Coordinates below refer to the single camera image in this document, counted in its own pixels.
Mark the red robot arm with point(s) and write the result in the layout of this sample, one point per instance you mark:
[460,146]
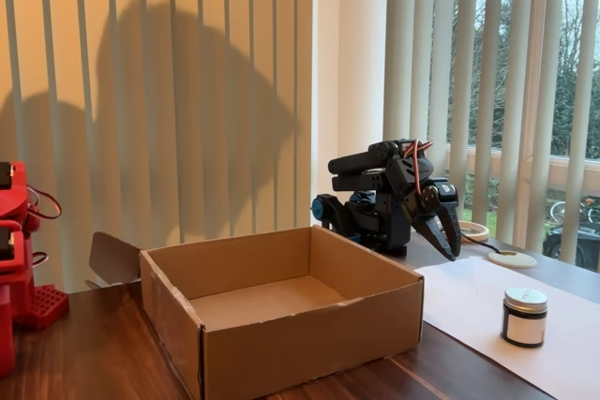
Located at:
[14,250]

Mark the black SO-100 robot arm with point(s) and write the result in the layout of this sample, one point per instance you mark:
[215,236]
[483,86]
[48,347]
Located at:
[365,180]

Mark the open brown cardboard box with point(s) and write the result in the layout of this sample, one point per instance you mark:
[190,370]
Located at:
[304,348]

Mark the masking tape roll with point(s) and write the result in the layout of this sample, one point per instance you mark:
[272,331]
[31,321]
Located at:
[480,231]

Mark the white paper sheet with circles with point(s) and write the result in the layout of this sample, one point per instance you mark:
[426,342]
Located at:
[469,306]

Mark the black blue table clamp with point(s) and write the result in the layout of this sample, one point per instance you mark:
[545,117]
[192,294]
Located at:
[323,209]

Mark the vertical window blinds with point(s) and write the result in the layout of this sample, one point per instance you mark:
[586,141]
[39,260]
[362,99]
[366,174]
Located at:
[211,67]
[515,91]

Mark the bicycle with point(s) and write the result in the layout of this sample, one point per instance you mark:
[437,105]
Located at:
[586,210]

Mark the beige window frame rail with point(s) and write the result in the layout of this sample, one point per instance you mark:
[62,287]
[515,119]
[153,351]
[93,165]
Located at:
[483,161]

